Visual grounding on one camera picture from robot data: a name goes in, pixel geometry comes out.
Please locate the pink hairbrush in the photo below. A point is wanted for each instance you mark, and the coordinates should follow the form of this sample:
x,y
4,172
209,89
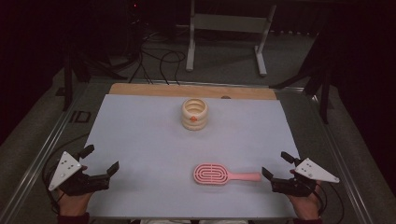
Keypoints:
x,y
211,174

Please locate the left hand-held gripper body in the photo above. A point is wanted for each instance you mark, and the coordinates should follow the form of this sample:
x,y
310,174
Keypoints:
x,y
63,168

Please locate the black stand legs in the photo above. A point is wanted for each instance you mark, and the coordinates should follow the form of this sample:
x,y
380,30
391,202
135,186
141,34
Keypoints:
x,y
323,93
67,81

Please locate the person's right hand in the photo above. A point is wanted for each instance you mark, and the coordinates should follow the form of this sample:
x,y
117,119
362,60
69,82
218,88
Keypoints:
x,y
306,207

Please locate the cream ribbed cup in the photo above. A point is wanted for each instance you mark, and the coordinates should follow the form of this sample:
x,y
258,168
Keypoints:
x,y
194,119

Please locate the person's left hand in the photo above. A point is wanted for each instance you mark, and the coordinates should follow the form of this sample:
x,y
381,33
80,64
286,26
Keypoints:
x,y
74,203

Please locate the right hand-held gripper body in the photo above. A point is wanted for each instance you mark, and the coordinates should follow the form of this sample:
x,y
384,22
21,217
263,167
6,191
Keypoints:
x,y
314,171

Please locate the aluminium frame rail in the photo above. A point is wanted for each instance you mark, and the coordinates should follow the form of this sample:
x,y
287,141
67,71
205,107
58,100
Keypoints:
x,y
339,155
37,161

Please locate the white metal stand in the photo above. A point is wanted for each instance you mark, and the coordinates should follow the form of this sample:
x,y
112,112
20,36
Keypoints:
x,y
227,23

